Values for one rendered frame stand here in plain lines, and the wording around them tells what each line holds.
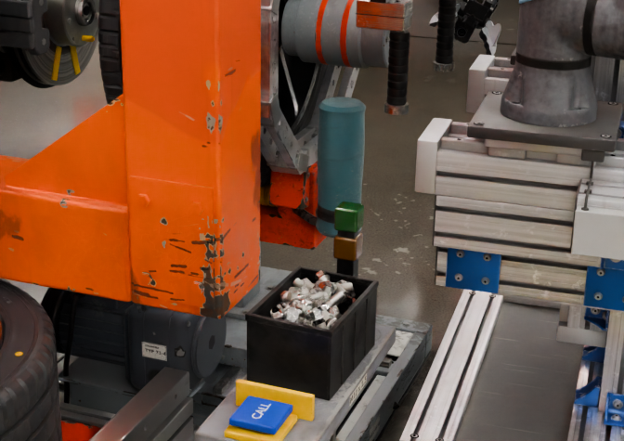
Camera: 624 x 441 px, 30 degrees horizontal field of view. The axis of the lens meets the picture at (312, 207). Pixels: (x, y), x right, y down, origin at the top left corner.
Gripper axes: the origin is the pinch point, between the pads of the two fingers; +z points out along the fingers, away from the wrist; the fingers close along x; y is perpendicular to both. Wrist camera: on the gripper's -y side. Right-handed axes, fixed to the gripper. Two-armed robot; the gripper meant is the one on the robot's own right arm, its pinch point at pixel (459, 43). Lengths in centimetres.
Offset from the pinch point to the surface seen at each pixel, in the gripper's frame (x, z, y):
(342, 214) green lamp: -6, 75, 17
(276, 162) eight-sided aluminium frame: -21, 48, -9
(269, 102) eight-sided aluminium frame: -26, 54, 11
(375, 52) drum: -14.0, 31.8, 13.9
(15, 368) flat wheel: -37, 119, 4
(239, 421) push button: -5, 117, 16
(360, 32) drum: -18.3, 30.8, 15.8
